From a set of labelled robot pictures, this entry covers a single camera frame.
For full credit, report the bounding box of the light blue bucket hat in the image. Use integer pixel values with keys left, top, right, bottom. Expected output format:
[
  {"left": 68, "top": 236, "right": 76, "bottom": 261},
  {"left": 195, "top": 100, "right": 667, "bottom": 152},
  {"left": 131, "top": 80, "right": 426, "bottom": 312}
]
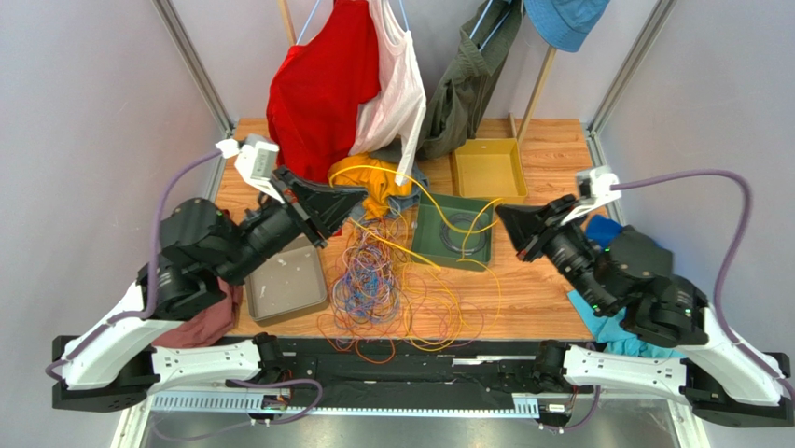
[{"left": 523, "top": 0, "right": 610, "bottom": 53}]

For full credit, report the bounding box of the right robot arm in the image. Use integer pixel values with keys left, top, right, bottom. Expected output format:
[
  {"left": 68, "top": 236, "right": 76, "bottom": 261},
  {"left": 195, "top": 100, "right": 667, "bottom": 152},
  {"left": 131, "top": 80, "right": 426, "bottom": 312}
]
[{"left": 495, "top": 166, "right": 794, "bottom": 428}]

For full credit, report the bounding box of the grey plastic tray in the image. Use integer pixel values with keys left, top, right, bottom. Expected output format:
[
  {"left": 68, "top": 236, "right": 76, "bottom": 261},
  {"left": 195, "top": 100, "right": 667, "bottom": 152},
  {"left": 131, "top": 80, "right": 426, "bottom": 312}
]
[{"left": 245, "top": 236, "right": 328, "bottom": 325}]

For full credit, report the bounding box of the red hanging shirt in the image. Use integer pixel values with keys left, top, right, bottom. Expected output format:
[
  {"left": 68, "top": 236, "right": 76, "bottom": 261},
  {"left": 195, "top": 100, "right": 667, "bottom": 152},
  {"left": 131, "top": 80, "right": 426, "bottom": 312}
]
[{"left": 266, "top": 1, "right": 381, "bottom": 183}]

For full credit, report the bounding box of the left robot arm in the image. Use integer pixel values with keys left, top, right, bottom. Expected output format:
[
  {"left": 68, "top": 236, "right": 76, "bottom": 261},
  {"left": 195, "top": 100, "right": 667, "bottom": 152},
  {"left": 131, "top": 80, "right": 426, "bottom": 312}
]
[{"left": 46, "top": 134, "right": 368, "bottom": 413}]

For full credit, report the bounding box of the dusty pink cloth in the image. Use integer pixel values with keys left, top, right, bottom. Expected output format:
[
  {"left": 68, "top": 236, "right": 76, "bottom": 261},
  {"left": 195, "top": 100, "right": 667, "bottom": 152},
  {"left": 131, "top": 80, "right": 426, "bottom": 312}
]
[{"left": 152, "top": 280, "right": 244, "bottom": 349}]

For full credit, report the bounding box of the olive green hanging garment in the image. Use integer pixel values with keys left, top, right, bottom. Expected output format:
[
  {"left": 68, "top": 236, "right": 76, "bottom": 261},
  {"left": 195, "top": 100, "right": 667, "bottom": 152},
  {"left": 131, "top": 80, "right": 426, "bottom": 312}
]
[{"left": 416, "top": 1, "right": 523, "bottom": 161}]

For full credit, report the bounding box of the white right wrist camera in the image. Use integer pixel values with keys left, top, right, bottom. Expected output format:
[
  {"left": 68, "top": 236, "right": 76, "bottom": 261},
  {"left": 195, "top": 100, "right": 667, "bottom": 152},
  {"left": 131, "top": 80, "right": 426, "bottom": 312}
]
[{"left": 562, "top": 165, "right": 621, "bottom": 225}]

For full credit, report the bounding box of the yellow crumpled garment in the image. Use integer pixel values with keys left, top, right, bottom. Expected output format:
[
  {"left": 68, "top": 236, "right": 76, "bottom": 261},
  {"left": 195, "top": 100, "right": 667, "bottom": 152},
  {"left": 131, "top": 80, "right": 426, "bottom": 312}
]
[{"left": 328, "top": 153, "right": 412, "bottom": 221}]

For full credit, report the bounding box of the grey-blue cloth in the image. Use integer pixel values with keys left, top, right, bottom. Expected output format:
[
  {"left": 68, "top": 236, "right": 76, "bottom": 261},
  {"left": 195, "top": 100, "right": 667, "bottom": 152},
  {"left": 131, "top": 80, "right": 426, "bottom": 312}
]
[{"left": 347, "top": 147, "right": 430, "bottom": 225}]

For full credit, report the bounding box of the multicolour cable pile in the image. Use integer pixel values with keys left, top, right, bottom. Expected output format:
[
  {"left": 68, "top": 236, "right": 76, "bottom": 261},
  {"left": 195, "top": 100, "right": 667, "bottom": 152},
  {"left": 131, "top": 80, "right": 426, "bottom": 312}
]
[{"left": 316, "top": 204, "right": 485, "bottom": 365}]

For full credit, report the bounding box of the green plastic tray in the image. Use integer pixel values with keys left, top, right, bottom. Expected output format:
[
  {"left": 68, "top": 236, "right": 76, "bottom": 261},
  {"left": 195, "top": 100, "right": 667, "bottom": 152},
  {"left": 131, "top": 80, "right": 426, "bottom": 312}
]
[{"left": 411, "top": 193, "right": 494, "bottom": 272}]

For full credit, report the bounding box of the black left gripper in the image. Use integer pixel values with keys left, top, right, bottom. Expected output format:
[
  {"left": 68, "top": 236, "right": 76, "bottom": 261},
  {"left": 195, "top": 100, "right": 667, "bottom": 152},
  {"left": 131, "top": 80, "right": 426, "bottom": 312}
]
[{"left": 224, "top": 166, "right": 376, "bottom": 285}]

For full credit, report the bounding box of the turquoise cloth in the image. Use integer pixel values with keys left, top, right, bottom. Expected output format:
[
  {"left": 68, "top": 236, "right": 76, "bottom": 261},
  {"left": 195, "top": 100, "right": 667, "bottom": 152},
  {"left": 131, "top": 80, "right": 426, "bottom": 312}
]
[{"left": 567, "top": 290, "right": 684, "bottom": 359}]

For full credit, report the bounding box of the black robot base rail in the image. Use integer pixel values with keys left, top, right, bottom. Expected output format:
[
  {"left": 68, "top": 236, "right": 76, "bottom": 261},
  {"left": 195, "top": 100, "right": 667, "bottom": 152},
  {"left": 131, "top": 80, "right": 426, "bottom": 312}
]
[{"left": 50, "top": 331, "right": 795, "bottom": 430}]

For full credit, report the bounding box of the yellow cable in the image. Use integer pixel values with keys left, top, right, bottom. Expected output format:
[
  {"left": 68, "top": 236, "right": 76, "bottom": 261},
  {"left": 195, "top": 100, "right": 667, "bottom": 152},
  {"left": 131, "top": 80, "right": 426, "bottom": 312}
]
[{"left": 328, "top": 163, "right": 506, "bottom": 353}]

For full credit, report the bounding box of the white hanging tank top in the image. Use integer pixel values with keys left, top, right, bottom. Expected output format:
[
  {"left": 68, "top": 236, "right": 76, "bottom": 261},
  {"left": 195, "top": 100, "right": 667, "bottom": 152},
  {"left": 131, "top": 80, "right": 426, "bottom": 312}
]
[{"left": 349, "top": 1, "right": 426, "bottom": 187}]

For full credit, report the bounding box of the yellow plastic tray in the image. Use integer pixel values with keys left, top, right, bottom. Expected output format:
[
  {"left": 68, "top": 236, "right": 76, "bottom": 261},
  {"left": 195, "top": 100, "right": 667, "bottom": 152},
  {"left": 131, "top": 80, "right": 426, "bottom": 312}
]
[{"left": 452, "top": 138, "right": 528, "bottom": 204}]

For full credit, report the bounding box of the dark blue cloth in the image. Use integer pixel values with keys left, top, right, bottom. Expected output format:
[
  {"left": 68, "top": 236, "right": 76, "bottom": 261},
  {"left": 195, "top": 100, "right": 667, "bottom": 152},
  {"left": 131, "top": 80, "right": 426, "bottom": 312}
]
[{"left": 585, "top": 215, "right": 623, "bottom": 249}]

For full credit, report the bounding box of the coiled black cable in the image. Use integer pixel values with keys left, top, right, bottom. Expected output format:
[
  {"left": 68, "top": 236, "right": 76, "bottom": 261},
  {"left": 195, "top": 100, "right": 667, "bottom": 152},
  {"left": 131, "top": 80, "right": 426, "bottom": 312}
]
[{"left": 439, "top": 213, "right": 489, "bottom": 257}]

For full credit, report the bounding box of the wooden rack pole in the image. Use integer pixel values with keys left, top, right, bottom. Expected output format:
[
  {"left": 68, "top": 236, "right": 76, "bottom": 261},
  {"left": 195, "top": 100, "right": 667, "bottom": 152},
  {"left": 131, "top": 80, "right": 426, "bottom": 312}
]
[{"left": 508, "top": 45, "right": 557, "bottom": 147}]

